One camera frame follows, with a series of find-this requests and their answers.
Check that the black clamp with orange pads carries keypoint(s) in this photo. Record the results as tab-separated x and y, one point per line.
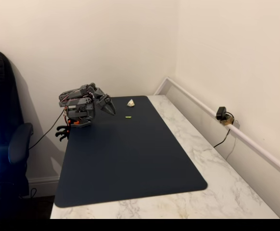
63	130

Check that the black webcam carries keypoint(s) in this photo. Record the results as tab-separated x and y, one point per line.
220	113

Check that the black office chair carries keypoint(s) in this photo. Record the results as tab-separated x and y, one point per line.
3	108

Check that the white baseboard moulding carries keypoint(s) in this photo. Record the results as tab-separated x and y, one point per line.
43	185

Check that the small white plastic piece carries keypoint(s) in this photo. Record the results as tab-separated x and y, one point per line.
131	103

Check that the dark desk mat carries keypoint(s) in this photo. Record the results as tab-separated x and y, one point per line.
130	156

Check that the white wall rail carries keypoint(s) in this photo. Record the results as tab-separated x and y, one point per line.
250	142

